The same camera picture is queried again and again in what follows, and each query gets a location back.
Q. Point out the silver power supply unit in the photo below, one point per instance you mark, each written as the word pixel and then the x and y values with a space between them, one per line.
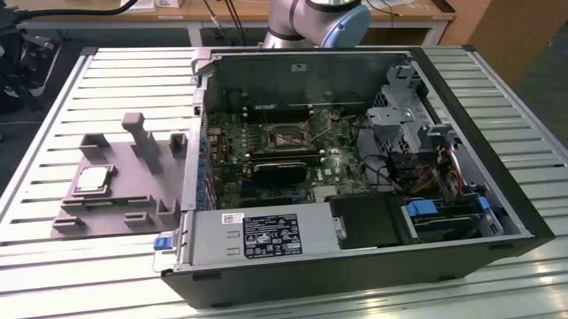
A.
pixel 262 236

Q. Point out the black equipment stand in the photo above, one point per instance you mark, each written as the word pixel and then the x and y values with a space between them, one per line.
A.
pixel 27 56

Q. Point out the grey metal drive cage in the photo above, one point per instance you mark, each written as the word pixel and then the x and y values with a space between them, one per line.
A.
pixel 400 119

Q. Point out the black plastic shroud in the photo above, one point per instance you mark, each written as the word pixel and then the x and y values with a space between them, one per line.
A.
pixel 364 221

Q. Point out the grey parts rack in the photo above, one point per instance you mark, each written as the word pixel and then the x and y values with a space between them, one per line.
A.
pixel 132 186

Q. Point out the silver square CPU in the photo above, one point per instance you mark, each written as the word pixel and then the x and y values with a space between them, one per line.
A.
pixel 92 179

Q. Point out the CPU socket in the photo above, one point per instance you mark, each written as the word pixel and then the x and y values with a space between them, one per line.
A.
pixel 283 136

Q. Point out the thin metal locking lever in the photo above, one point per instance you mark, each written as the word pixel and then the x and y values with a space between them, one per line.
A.
pixel 320 133

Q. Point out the blue disk carrier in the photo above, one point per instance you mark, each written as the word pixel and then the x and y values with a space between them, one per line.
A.
pixel 438 214

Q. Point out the wooden desk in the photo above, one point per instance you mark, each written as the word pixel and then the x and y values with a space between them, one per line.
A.
pixel 239 13

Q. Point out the black RAM slot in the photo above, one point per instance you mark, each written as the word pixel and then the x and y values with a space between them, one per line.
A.
pixel 279 114
pixel 283 153

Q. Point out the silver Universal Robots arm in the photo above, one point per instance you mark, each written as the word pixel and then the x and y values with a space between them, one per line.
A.
pixel 306 20

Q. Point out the wooden cabinet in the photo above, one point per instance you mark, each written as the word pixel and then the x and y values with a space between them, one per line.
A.
pixel 519 36

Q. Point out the black open PC case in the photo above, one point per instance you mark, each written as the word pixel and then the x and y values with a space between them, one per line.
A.
pixel 488 186

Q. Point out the blue case latch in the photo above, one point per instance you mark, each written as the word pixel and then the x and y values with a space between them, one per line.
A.
pixel 162 242

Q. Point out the green motherboard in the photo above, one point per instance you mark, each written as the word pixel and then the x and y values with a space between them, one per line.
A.
pixel 283 172

